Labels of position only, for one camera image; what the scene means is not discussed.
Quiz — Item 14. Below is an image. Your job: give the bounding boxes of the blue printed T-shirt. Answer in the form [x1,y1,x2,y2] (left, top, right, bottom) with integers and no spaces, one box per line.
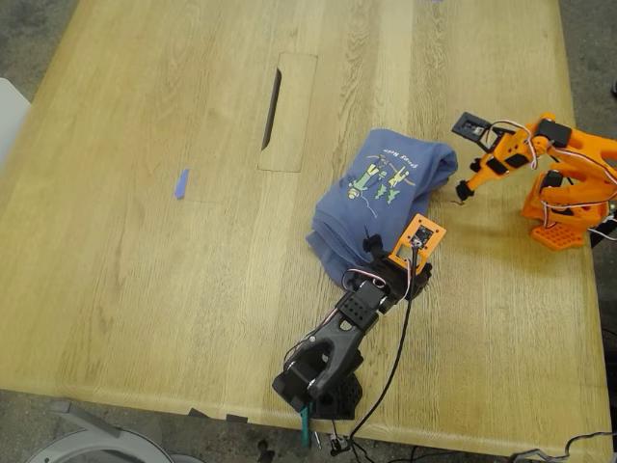
[306,127,459,286]

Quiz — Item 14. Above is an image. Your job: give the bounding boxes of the black table clamp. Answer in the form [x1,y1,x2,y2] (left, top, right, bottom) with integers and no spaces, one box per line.
[588,185,617,250]

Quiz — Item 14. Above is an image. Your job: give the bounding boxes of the wooden cable hatch lid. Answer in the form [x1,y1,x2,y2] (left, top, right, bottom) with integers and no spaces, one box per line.
[257,51,319,174]

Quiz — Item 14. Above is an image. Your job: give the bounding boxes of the black camera cable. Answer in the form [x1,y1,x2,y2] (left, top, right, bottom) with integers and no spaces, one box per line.
[330,245,420,457]

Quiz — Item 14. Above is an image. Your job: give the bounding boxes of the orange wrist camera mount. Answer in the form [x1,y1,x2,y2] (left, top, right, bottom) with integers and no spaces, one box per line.
[388,213,447,272]

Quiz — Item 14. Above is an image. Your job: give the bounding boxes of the black power cable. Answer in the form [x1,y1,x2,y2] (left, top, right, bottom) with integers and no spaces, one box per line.
[330,418,425,463]

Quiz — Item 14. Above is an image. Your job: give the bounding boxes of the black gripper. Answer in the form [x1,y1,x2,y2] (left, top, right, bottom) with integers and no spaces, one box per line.
[363,234,434,303]

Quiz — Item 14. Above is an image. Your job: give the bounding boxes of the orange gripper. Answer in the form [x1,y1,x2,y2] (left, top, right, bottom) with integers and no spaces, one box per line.
[456,125,536,202]

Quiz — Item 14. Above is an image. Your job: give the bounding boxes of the teal table clamp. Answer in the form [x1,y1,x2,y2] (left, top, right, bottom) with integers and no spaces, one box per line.
[297,403,314,449]

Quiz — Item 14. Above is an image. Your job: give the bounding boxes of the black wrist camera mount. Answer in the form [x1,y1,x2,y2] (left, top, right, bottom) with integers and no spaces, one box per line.
[451,111,502,150]

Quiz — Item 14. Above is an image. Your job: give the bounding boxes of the grey plastic chair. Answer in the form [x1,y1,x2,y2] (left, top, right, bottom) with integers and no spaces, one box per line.
[26,398,206,463]

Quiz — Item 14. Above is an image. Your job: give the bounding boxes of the grey black cable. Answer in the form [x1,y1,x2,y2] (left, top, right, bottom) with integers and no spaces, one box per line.
[509,430,614,463]

